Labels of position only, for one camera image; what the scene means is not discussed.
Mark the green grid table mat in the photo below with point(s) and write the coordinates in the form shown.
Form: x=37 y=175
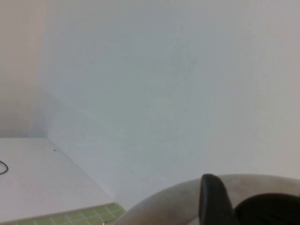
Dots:
x=77 y=216

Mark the stainless steel pot lid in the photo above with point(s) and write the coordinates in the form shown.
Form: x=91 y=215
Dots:
x=257 y=185

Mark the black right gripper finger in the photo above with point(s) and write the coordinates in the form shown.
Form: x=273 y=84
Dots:
x=214 y=201

